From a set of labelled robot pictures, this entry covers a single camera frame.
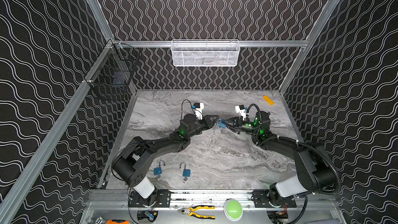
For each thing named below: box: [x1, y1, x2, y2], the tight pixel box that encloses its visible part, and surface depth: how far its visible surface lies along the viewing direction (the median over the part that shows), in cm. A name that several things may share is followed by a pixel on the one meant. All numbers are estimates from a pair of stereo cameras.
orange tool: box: [105, 219, 131, 224], surface depth 69 cm
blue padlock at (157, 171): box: [153, 166, 163, 176], surface depth 85 cm
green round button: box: [223, 199, 244, 222], surface depth 71 cm
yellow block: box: [262, 94, 276, 106], surface depth 116 cm
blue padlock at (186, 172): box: [179, 161, 191, 177], surface depth 84 cm
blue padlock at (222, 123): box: [218, 118, 229, 129], surface depth 81 cm
